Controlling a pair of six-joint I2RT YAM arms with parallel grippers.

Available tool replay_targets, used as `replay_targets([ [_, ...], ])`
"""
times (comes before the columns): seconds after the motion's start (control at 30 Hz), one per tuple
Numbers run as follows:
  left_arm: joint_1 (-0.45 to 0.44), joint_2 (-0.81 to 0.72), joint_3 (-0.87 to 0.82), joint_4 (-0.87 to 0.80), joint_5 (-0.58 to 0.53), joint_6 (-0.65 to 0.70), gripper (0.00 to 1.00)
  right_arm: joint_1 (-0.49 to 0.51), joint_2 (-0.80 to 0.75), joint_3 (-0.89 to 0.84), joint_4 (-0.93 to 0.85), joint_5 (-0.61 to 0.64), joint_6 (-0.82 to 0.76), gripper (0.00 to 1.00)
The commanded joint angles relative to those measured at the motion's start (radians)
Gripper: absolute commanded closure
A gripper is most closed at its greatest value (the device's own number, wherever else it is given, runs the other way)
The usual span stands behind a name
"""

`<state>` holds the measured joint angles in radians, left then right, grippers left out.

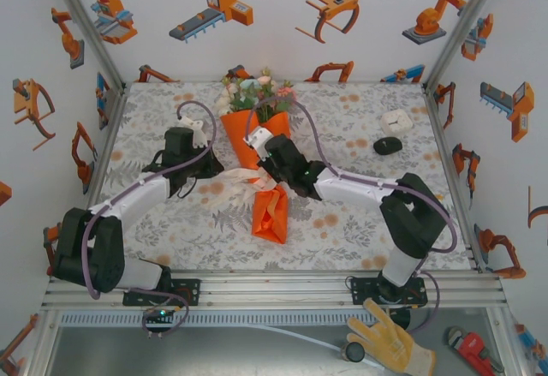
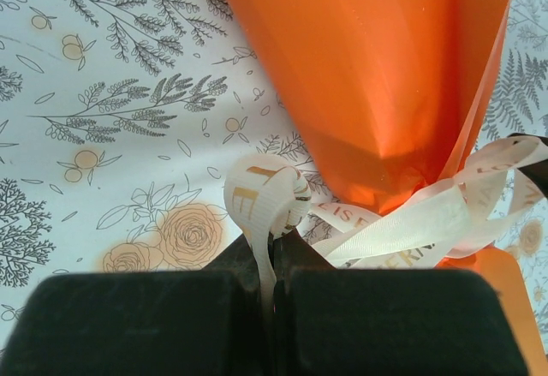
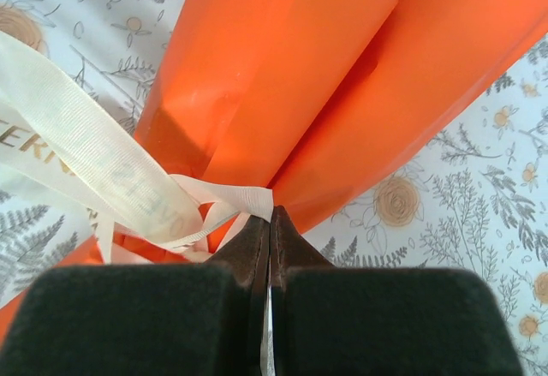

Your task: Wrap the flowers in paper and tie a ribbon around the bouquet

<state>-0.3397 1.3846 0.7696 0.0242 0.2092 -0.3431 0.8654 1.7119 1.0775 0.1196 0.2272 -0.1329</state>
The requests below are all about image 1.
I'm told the white slotted cable duct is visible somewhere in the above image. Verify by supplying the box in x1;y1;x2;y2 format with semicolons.
57;311;490;328

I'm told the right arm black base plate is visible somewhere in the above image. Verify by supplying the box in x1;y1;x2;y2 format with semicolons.
350;276;429;307

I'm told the cream ribbon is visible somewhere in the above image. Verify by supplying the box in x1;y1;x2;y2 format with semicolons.
210;166;277;211

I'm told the black computer mouse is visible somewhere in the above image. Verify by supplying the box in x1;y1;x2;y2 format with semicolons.
372;135;404;156

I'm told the small circuit board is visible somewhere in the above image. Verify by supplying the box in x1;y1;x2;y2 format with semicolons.
142;307;179;331

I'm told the aluminium side rail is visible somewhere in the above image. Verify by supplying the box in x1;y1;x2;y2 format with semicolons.
84;83;129;197
421;82;485;272

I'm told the yellow work glove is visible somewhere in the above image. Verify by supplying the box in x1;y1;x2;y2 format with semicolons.
346;298;438;375

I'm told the white square alarm clock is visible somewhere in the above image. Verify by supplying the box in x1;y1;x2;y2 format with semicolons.
380;109;413;134

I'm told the left aluminium corner post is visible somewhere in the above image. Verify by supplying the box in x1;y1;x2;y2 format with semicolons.
45;0;128;91

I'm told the black round disc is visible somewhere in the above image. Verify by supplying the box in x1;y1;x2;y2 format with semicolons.
390;308;413;331

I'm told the aluminium corner post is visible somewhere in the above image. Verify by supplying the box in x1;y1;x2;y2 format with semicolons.
422;0;509;91
45;0;128;91

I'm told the left aluminium side rail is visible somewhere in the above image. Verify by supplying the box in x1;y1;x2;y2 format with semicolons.
84;83;129;197

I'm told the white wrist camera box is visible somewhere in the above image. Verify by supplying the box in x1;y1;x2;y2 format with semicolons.
243;126;273;157
178;115;207;149

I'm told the right aluminium side rail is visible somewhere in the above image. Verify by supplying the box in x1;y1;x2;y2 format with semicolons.
421;82;485;272

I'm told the red pipe wrench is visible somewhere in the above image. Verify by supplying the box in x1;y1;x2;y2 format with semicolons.
446;326;506;375

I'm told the white plastic tube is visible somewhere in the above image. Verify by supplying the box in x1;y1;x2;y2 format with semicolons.
247;323;383;369

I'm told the orange wrapping paper sheet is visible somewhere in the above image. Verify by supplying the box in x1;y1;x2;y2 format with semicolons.
219;109;292;247

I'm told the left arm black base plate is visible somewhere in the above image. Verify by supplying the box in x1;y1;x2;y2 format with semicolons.
122;278;202;307

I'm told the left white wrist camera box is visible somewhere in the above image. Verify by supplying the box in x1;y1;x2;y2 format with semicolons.
178;115;207;149

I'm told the fake flower bouquet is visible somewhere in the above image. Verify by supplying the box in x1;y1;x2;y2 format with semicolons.
215;66;297;122

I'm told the aluminium front frame rail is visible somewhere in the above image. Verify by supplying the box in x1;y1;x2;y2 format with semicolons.
40;270;509;309

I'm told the right aluminium corner post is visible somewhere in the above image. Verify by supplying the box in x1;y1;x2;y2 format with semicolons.
422;0;509;91

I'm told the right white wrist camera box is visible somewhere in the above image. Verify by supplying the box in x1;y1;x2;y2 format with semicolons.
243;126;273;157

